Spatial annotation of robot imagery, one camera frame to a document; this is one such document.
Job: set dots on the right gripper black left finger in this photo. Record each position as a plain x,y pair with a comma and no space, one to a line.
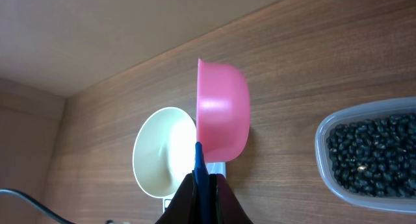
181,208

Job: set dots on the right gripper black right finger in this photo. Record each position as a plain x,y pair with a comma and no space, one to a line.
226,208

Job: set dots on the pink scoop blue handle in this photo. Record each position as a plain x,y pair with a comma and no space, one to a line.
222,124

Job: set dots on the white digital kitchen scale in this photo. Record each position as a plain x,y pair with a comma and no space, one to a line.
213,168

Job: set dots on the white bowl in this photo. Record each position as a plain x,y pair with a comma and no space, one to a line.
164,151

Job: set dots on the black beans in container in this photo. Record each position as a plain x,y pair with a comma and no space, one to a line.
375,157

